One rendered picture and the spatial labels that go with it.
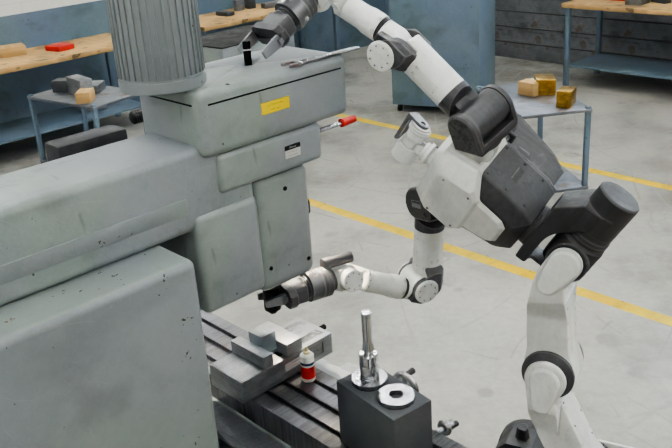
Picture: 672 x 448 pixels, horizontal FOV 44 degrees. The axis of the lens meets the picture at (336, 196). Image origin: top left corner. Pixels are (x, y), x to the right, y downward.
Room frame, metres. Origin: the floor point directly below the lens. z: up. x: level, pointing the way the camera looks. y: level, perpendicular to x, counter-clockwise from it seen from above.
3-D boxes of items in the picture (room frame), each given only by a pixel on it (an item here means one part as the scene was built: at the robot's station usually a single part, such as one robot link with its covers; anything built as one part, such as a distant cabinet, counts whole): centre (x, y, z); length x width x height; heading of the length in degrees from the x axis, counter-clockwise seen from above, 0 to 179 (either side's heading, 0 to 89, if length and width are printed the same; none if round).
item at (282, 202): (2.08, 0.20, 1.47); 0.21 x 0.19 x 0.32; 43
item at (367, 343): (1.77, -0.05, 1.28); 0.03 x 0.03 x 0.11
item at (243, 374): (2.15, 0.22, 1.01); 0.35 x 0.15 x 0.11; 133
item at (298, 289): (2.12, 0.12, 1.23); 0.13 x 0.12 x 0.10; 28
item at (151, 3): (1.91, 0.38, 2.05); 0.20 x 0.20 x 0.32
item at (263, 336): (2.13, 0.24, 1.07); 0.06 x 0.05 x 0.06; 43
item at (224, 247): (1.95, 0.34, 1.47); 0.24 x 0.19 x 0.26; 43
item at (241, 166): (2.05, 0.23, 1.68); 0.34 x 0.24 x 0.10; 133
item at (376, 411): (1.73, -0.08, 1.06); 0.22 x 0.12 x 0.20; 36
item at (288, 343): (2.16, 0.20, 1.05); 0.15 x 0.06 x 0.04; 43
